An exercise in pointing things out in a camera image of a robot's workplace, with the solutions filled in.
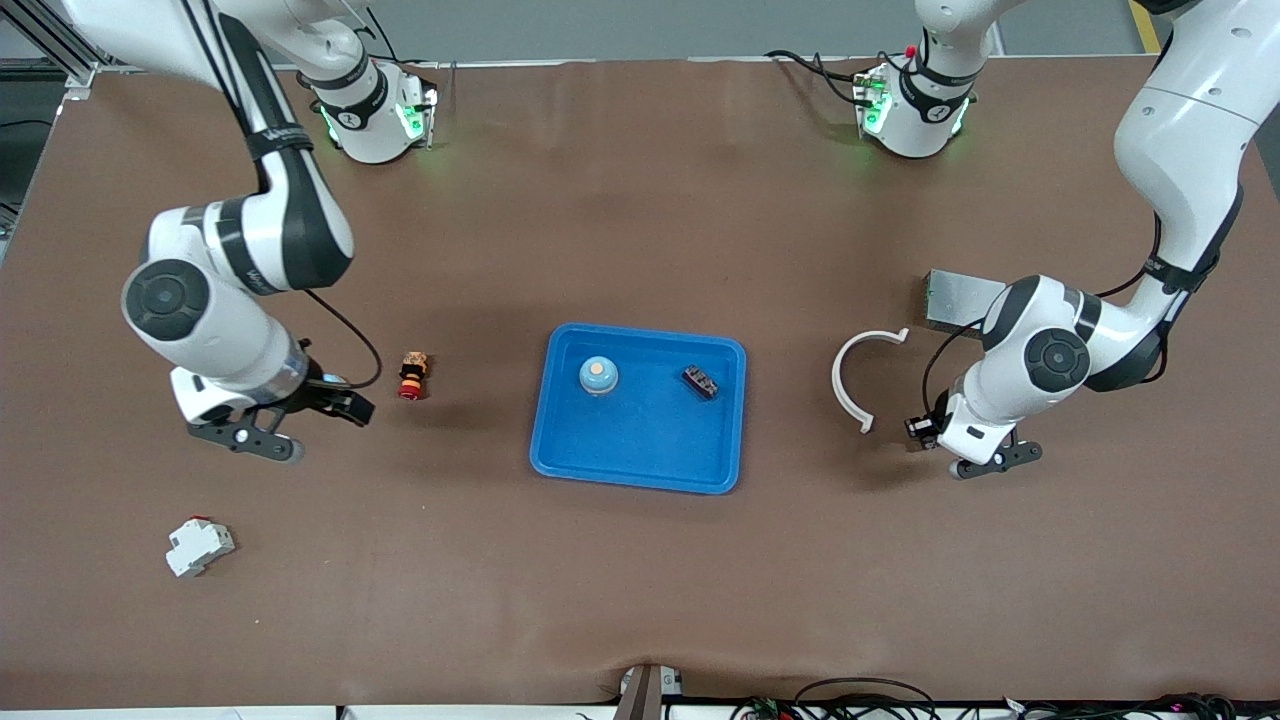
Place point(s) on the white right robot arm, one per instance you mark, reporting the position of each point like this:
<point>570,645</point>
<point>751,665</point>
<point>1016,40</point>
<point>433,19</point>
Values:
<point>200,340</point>

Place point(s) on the white circuit breaker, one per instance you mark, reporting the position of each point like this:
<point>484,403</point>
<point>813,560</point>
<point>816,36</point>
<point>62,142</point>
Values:
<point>198,548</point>

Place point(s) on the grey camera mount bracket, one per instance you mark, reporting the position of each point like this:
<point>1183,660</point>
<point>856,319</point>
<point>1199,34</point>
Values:
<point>645,700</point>

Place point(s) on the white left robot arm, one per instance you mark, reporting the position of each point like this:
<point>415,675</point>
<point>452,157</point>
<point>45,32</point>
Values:
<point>1180,150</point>

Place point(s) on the dark electrolytic capacitor block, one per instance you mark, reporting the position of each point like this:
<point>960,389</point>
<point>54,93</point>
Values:
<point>700,382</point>

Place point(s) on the white curved pipe clamp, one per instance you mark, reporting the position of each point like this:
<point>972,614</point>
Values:
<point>837,382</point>

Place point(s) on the red yellow emergency stop button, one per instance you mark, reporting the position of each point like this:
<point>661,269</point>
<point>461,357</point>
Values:
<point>412,372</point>

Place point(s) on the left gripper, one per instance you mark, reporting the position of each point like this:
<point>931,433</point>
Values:
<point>921,428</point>

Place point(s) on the blue plastic tray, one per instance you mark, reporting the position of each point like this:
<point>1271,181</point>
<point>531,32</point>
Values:
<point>640,450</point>

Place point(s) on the metal power supply box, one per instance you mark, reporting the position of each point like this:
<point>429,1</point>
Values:
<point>950,300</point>

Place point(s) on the smooth blue bell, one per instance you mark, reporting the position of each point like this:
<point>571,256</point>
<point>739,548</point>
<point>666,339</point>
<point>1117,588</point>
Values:
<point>598,378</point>

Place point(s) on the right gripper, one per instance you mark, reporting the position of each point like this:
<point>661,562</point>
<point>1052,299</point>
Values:
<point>322,396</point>

